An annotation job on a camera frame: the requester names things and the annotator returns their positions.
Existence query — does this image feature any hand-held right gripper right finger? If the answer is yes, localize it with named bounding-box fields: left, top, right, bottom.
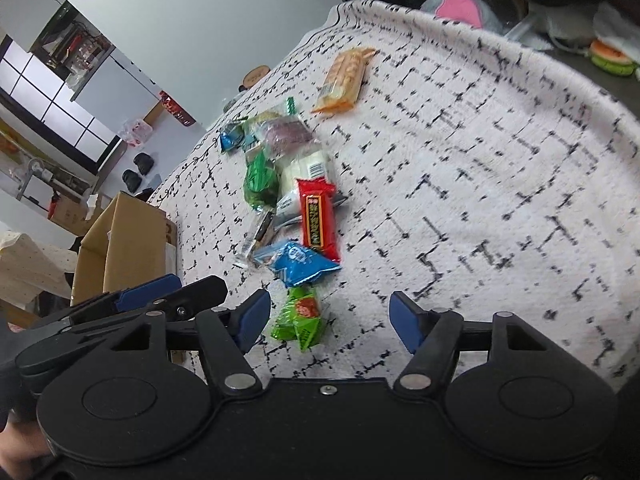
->
left=388, top=289, right=556, bottom=392

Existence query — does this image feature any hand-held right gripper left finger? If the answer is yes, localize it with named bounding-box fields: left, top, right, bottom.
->
left=95, top=288, right=272, bottom=395

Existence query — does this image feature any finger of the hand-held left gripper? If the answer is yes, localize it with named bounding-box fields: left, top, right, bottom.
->
left=69, top=273, right=184, bottom=322
left=149, top=275, right=229, bottom=322

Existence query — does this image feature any clear pastry packet green edge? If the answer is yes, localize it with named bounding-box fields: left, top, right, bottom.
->
left=250, top=97, right=315, bottom=158

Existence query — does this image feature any orange cracker packet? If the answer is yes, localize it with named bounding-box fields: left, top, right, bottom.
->
left=311, top=47, right=377, bottom=117

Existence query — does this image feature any light green packet red label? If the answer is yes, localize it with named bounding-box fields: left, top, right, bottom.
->
left=270, top=285, right=323, bottom=352

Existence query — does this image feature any large cardboard box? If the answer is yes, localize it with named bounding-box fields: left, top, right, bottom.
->
left=72, top=191, right=178, bottom=307

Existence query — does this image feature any blue packet white logo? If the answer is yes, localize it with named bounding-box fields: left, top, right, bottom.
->
left=252, top=240, right=342, bottom=288

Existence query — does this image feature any clear packet with dark stick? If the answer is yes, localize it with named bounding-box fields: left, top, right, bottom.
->
left=234, top=209, right=277, bottom=268

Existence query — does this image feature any dotted cream cloth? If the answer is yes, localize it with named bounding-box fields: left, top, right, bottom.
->
left=0, top=230, right=78, bottom=306

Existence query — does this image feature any red snack bar packet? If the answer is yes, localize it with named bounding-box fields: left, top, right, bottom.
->
left=295, top=177, right=343, bottom=265

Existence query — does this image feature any dark green snack packet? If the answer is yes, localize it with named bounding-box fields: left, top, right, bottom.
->
left=243, top=150, right=281, bottom=213

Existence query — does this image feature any white black patterned blanket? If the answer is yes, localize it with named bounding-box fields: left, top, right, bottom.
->
left=145, top=0, right=640, bottom=396

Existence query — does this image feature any small blue snack packet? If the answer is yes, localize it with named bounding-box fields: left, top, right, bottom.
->
left=219, top=121, right=247, bottom=153

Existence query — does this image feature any white pink plastic bag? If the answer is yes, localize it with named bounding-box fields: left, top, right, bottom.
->
left=120, top=117, right=153, bottom=147

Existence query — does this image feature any white snack packet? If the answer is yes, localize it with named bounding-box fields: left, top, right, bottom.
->
left=274, top=140, right=348, bottom=233

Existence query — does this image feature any red printed bag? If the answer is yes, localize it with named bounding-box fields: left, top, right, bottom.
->
left=159, top=91, right=197, bottom=127

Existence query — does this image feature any black framed glass door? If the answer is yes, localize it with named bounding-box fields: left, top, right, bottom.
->
left=0, top=35, right=126, bottom=171

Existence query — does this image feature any glass jar with cork lid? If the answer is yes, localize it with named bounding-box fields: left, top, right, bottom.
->
left=241, top=64, right=271, bottom=92

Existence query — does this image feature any pink grey plush toy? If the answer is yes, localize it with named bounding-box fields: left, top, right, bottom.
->
left=420, top=0, right=488, bottom=31

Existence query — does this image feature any clear round glass jar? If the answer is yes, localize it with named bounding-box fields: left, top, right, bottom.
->
left=480, top=0, right=538, bottom=36

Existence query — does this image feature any orange green plush toy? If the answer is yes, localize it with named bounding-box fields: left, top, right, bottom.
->
left=589, top=37, right=640, bottom=78

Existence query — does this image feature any cluttered wall shelf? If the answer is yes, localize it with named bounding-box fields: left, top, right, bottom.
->
left=30, top=0, right=116, bottom=101

